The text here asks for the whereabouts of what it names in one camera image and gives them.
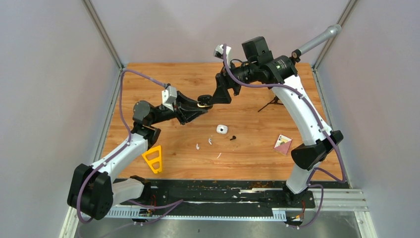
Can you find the black tripod stand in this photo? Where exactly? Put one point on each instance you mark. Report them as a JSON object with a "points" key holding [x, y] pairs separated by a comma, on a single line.
{"points": [[272, 102]]}

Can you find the yellow triangular plastic piece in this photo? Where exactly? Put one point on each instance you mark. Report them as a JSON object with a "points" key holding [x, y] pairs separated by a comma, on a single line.
{"points": [[153, 158]]}

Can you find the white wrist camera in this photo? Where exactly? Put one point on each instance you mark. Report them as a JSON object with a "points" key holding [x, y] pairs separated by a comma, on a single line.
{"points": [[169, 95], [219, 51]]}

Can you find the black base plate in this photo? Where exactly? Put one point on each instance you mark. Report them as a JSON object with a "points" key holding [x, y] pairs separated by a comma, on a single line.
{"points": [[262, 192]]}

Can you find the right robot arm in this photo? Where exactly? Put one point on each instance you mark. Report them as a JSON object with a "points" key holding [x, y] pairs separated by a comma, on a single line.
{"points": [[262, 69]]}

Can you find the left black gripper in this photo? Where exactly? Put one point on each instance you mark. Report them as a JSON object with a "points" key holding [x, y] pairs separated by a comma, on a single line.
{"points": [[186, 109]]}

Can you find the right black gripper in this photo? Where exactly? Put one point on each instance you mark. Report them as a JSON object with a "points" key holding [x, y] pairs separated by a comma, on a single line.
{"points": [[225, 81]]}

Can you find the red playing card box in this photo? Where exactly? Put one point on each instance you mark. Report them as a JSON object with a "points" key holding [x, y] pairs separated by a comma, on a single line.
{"points": [[282, 144]]}

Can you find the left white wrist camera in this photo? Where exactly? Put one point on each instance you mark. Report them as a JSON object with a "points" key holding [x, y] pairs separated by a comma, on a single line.
{"points": [[169, 95]]}

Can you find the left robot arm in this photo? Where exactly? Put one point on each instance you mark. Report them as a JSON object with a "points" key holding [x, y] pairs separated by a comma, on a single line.
{"points": [[93, 190]]}

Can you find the grey metal cylinder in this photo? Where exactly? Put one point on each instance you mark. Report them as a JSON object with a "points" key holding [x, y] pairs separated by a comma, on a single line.
{"points": [[329, 33]]}

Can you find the white earbud charging case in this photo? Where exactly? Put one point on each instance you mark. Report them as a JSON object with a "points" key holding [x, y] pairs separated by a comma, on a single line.
{"points": [[222, 129]]}

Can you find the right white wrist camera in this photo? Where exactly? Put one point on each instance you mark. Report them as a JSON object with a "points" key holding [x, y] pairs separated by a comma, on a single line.
{"points": [[219, 51]]}

